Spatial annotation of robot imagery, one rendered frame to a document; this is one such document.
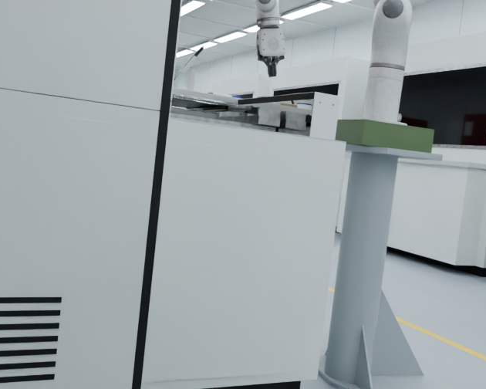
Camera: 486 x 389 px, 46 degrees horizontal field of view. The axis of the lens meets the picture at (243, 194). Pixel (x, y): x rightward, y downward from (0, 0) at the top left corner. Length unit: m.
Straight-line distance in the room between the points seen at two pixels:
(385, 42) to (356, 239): 0.66
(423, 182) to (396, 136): 3.26
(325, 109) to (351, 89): 4.93
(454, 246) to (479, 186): 0.52
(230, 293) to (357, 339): 0.58
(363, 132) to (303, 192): 0.32
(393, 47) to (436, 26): 5.11
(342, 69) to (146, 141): 5.60
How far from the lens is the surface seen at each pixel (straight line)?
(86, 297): 1.32
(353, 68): 6.78
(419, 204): 5.22
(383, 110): 2.01
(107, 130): 1.28
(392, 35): 2.02
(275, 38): 2.17
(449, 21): 7.00
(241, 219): 1.62
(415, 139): 1.99
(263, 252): 1.67
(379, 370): 2.22
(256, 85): 8.63
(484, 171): 5.00
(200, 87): 10.75
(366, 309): 2.04
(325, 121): 1.81
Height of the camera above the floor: 0.74
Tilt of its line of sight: 4 degrees down
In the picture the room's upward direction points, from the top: 6 degrees clockwise
